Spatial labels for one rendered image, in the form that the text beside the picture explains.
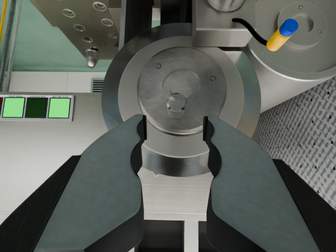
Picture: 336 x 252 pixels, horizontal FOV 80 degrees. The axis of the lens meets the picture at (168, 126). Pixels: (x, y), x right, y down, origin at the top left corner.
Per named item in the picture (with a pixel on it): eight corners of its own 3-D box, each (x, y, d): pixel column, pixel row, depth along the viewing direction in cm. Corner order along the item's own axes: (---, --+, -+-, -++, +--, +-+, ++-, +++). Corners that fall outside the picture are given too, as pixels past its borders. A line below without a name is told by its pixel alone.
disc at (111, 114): (254, 19, 20) (269, 175, 17) (252, 22, 20) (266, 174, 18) (103, 24, 20) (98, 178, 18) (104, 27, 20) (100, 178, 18)
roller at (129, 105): (239, 33, 19) (250, 156, 17) (200, 104, 45) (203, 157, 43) (118, 37, 19) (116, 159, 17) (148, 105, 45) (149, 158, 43)
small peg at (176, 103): (188, 94, 14) (184, 113, 13) (185, 104, 16) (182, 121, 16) (168, 90, 14) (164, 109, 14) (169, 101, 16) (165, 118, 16)
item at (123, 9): (131, -93, 23) (123, 56, 20) (151, 32, 47) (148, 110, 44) (127, -93, 23) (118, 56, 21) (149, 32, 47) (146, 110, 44)
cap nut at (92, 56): (97, 49, 53) (95, 65, 52) (101, 56, 56) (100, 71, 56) (83, 49, 53) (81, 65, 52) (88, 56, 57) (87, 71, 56)
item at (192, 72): (235, 55, 17) (217, 142, 16) (228, 66, 19) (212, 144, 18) (149, 36, 17) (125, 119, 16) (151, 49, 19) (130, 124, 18)
